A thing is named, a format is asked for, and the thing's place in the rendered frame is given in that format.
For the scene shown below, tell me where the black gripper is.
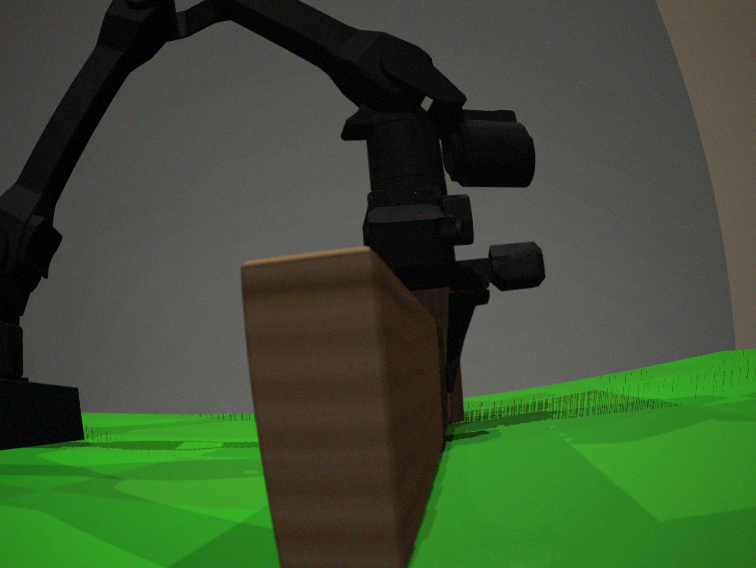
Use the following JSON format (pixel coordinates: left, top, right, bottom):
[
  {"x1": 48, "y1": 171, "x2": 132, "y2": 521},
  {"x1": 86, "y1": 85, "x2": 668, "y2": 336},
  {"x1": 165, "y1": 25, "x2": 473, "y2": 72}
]
[{"x1": 371, "y1": 175, "x2": 545, "y2": 393}]

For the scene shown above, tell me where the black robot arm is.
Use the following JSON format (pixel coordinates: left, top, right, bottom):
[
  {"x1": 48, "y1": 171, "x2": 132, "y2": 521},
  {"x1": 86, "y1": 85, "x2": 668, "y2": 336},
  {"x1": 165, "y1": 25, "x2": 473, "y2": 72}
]
[{"x1": 0, "y1": 0, "x2": 536, "y2": 382}]

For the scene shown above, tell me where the brown wooden board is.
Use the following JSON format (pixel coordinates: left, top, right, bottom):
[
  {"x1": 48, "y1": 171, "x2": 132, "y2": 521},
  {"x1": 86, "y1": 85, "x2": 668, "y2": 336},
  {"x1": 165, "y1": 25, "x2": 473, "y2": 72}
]
[{"x1": 240, "y1": 246, "x2": 451, "y2": 568}]

